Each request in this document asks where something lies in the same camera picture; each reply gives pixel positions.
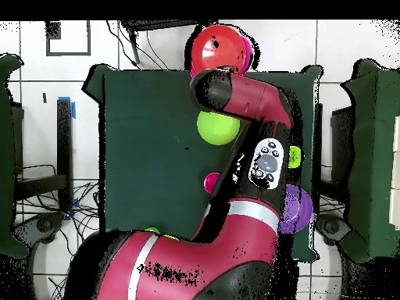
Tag purple bowl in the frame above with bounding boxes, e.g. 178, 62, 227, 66
277, 184, 314, 234

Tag wide orange-red bowl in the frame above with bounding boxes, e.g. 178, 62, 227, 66
190, 24, 248, 75

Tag green cloth side table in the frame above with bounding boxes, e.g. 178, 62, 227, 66
340, 58, 400, 264
0, 53, 30, 259

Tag tangle of floor cables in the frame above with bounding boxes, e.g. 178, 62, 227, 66
15, 163, 105, 300

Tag green bowl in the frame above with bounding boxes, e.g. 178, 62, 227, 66
196, 110, 241, 146

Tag lime yellow cup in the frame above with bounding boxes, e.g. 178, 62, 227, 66
287, 145, 303, 169

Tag black square floor frame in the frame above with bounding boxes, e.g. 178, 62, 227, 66
45, 20, 92, 57

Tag pink bowl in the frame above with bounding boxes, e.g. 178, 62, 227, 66
189, 35, 254, 78

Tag magenta red cup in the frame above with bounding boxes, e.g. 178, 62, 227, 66
203, 172, 220, 195

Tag dark green tablecloth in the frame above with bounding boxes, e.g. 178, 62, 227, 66
82, 61, 323, 263

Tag blue tape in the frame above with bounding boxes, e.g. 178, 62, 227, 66
57, 95, 77, 120

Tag black metal stand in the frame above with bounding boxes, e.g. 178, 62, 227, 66
120, 20, 216, 65

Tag white boxes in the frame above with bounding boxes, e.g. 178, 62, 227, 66
388, 115, 400, 230

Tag green cup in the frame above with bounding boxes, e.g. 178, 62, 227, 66
144, 226, 179, 241

